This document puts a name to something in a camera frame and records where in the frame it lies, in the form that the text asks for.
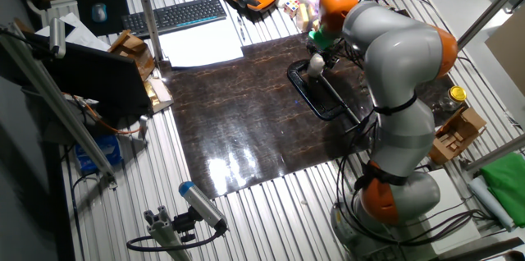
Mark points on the silver camera on strut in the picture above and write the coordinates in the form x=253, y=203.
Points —
x=57, y=37

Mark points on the dark marble pattern mat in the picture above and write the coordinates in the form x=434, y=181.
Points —
x=229, y=129

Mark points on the long aluminium frame strut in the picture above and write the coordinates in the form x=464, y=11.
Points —
x=53, y=101

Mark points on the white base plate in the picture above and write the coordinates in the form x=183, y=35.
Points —
x=451, y=212

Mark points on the black metal C-clamp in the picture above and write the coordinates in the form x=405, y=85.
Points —
x=305, y=96

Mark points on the silver camera blue cap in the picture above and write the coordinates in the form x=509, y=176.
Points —
x=201, y=203

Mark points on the black flat monitor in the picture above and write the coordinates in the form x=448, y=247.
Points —
x=94, y=76

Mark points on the large white paper sheet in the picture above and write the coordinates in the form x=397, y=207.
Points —
x=201, y=45

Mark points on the green cloth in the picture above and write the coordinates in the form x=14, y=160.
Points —
x=506, y=187

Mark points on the white egg shaped ball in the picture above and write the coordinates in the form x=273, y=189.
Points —
x=283, y=2

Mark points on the brown cardboard panel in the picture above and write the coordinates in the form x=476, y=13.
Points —
x=508, y=51

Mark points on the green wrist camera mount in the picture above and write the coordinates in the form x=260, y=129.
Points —
x=322, y=39

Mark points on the tall aluminium frame pole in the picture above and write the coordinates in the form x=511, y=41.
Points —
x=147, y=15

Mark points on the short aluminium profile post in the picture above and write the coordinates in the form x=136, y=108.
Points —
x=162, y=228

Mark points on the grey computer mouse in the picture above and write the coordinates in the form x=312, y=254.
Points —
x=99, y=12

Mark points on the black mouse pad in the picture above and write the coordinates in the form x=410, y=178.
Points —
x=117, y=6

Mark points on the blue tissue pack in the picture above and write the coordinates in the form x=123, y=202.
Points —
x=98, y=152

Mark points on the plastic bag of sponges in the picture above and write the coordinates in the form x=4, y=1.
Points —
x=307, y=6

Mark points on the diagonal aluminium frame bar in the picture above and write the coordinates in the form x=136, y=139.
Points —
x=488, y=12

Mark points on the open brown cardboard box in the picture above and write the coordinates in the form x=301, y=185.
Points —
x=455, y=135

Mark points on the pale blue roll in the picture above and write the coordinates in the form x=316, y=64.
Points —
x=490, y=201

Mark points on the small clear jar white contents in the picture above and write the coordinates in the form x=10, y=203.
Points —
x=315, y=70

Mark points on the small brown cardboard carton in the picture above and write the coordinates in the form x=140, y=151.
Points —
x=133, y=49

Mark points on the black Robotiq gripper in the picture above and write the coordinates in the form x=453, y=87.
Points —
x=324, y=51

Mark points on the short diagonal aluminium bar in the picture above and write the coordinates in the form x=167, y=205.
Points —
x=496, y=153

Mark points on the glass jar gold lid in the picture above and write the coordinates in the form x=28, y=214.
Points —
x=451, y=101

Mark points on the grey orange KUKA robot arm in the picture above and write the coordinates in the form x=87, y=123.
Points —
x=402, y=56

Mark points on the gold foil box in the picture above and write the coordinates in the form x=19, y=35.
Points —
x=158, y=94

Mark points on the black computer keyboard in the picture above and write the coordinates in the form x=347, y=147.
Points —
x=176, y=15

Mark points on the Rubik's cube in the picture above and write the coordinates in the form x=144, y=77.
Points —
x=291, y=7

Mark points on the loose white papers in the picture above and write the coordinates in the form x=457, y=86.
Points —
x=86, y=37

